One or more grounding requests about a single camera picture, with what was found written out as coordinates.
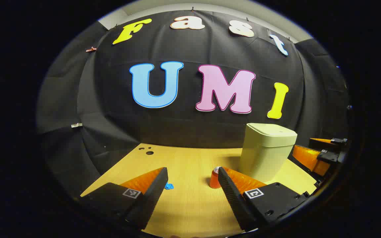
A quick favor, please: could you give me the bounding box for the light green desktop garbage bin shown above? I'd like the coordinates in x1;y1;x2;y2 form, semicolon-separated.
238;123;298;183

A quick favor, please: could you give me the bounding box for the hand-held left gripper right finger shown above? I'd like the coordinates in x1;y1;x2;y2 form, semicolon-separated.
218;167;310;232

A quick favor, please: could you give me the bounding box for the black backdrop cloth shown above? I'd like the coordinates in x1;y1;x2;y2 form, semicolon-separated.
36;9;350;199

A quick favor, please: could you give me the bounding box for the orange pop can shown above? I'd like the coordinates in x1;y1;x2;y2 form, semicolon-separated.
209;166;224;189

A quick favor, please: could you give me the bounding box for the wooden desktop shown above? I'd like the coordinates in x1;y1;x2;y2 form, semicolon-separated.
80;143;318;238

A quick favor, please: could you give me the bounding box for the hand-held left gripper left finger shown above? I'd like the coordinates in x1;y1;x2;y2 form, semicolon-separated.
80;167;169;230

